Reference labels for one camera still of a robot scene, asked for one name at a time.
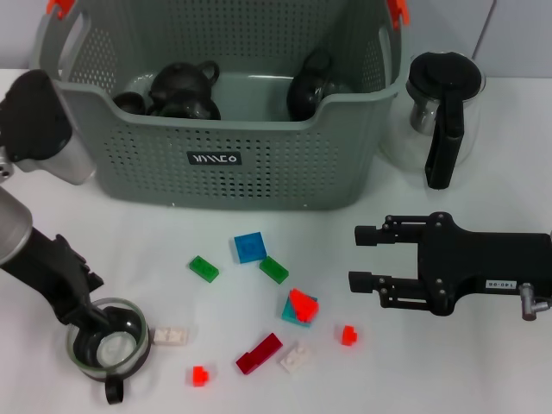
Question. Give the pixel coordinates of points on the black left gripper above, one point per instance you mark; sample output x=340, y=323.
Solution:
x=56, y=271

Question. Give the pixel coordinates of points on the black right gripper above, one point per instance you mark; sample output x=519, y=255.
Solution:
x=483, y=267

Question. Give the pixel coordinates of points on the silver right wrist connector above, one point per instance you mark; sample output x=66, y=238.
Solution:
x=528, y=302

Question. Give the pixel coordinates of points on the red wedge building block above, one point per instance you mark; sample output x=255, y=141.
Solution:
x=304, y=306

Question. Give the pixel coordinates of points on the dark red long block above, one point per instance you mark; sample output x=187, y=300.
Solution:
x=259, y=353

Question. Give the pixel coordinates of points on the green building block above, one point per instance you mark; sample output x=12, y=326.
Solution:
x=202, y=268
x=274, y=269

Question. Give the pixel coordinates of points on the small red building block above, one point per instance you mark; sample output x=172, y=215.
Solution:
x=198, y=376
x=349, y=336

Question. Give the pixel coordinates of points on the grey perforated storage bin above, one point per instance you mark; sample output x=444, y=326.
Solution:
x=259, y=181

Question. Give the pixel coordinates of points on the small black clay cup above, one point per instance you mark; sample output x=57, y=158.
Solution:
x=129, y=103

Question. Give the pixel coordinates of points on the black clay teapot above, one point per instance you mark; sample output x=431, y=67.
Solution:
x=181, y=79

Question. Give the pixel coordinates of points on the blue square building block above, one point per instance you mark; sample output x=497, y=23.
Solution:
x=249, y=248

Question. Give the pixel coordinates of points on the teal building block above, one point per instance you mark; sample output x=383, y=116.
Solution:
x=289, y=318

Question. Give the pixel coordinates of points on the white building block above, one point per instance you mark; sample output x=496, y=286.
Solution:
x=296, y=359
x=170, y=336

